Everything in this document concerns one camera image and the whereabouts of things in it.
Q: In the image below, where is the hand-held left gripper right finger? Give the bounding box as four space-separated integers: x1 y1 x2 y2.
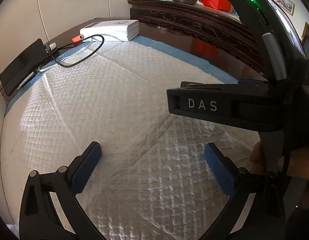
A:
204 142 286 240

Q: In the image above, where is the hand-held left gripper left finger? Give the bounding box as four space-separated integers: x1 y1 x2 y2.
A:
19 141 105 240

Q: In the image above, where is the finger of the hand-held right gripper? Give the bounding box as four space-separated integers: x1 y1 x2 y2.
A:
181 81 267 89
167 84 270 132

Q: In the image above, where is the person's right hand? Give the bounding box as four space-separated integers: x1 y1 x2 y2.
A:
249 140 309 210

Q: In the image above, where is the dark carved wooden cabinet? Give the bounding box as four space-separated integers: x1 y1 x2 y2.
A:
127 0 270 80

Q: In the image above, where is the white quilted pad blue edge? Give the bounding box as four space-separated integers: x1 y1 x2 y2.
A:
1 36 265 240

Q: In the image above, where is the white flat box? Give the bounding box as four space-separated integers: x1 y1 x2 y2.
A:
80 19 140 42

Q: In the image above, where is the white phone holder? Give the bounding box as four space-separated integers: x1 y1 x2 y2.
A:
17 62 62 90

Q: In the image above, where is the black phone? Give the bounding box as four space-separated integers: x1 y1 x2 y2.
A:
0 39 48 97

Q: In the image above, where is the framed wall picture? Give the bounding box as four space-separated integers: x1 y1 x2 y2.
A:
277 0 295 15

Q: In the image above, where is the black cable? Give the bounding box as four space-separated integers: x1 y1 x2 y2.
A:
46 34 105 68

